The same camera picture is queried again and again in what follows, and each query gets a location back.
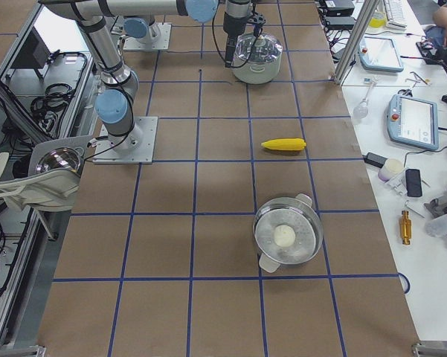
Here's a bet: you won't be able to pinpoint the black smartphone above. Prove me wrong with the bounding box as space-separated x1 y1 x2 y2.
405 169 422 198

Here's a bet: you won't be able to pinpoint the white keyboard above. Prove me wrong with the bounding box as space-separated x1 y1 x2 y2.
382 0 407 30

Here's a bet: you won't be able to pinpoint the yellow corn cob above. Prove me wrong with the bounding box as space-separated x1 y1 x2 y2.
261 138 306 152

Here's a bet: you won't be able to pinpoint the clear plastic spoon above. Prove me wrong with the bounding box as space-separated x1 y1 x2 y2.
353 77 379 123

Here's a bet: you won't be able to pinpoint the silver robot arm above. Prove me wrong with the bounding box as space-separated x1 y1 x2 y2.
40 1 218 152

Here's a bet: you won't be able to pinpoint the steel steamer pot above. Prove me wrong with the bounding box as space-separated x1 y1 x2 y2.
253 193 324 273

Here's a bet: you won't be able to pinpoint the black power adapter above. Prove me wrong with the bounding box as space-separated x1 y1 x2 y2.
363 152 387 168

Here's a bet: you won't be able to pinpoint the white steamed bun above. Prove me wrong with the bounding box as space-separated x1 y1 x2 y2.
273 225 296 248

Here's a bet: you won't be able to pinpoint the aluminium frame post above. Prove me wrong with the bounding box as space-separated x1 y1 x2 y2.
333 0 379 85

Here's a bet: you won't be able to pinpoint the person forearm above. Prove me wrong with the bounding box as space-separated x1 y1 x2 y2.
433 4 447 47

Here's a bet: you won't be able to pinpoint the steel bowl on tray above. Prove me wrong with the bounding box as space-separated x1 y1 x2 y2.
35 147 82 173

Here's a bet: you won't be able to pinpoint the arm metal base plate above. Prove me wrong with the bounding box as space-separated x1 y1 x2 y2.
123 18 172 51
91 117 158 164

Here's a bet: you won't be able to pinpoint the gold brass fitting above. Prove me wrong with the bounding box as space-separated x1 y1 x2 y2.
399 210 412 245

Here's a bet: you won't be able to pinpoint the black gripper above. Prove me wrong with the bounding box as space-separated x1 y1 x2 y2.
223 13 248 68

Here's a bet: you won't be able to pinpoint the pale green electric pot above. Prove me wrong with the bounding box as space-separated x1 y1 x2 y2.
232 54 282 84

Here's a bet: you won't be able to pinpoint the glass pot lid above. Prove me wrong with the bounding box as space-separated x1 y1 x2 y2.
233 33 283 66

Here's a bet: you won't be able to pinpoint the blue teach pendant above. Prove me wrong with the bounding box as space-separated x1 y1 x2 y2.
386 94 439 151
358 36 404 73

